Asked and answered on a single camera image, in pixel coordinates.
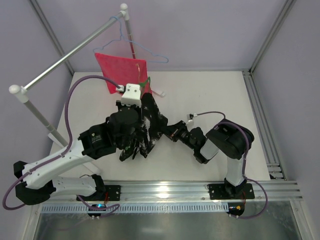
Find purple cable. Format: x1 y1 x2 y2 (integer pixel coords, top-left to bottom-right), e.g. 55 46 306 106
2 75 126 221
194 111 269 221

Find blue wire hanger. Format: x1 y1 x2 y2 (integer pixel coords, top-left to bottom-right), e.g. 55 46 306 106
92 16 169 64

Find green plastic hanger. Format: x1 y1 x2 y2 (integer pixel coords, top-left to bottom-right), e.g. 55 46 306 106
121 63 151 157

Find perforated cable duct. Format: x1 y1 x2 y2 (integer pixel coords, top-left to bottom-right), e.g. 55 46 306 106
41 202 229 214

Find silver white clothes rack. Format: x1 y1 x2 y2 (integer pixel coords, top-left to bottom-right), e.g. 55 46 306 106
8 2 166 176

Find red cloth towel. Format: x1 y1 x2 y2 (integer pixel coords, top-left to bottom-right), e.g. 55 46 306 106
94 52 152 94

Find aluminium side rail frame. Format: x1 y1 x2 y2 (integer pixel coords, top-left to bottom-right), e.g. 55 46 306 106
242 69 301 192

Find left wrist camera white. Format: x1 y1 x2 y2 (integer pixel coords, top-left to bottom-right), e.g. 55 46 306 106
116 83 142 108

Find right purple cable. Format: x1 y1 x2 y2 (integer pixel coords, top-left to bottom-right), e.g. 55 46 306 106
194 111 269 221

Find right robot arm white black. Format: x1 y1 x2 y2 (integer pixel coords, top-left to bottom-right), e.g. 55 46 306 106
161 118 255 200

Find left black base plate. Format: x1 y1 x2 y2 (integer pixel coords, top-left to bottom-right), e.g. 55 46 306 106
81 185 121 202

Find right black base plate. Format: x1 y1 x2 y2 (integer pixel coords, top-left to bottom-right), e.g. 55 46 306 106
207 183 255 200

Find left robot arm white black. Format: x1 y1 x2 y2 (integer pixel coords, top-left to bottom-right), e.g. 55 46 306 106
13 101 142 206

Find aluminium front rail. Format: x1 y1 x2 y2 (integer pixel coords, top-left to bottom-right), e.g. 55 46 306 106
29 180 303 203

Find black white tie-dye trousers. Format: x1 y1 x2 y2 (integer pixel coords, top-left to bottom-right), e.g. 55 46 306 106
119 93 168 162

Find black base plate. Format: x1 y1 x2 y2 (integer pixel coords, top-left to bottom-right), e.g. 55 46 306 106
81 185 121 202
207 183 255 200

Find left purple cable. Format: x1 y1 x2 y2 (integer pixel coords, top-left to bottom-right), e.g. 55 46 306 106
2 75 126 221

